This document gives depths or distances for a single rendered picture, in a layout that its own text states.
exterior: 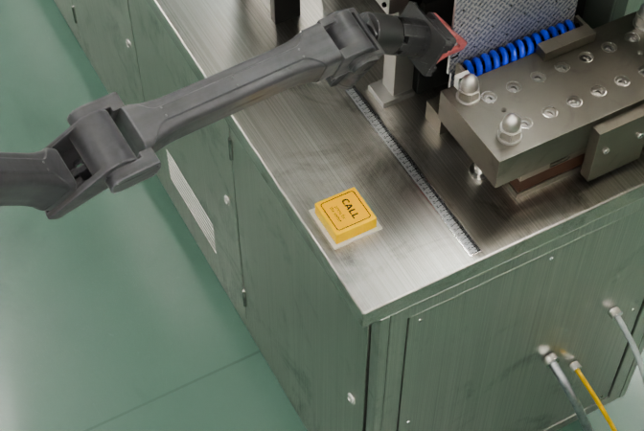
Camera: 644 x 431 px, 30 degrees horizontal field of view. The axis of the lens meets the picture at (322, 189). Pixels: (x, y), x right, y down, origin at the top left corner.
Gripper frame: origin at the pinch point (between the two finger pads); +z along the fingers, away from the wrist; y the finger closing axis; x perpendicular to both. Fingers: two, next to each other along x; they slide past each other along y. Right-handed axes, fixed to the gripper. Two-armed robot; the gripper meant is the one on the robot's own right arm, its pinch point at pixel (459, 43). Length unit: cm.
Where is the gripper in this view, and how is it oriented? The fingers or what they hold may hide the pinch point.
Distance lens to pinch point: 184.2
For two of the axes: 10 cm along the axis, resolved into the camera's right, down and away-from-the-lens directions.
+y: 4.8, 6.8, -5.5
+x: 4.5, -7.3, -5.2
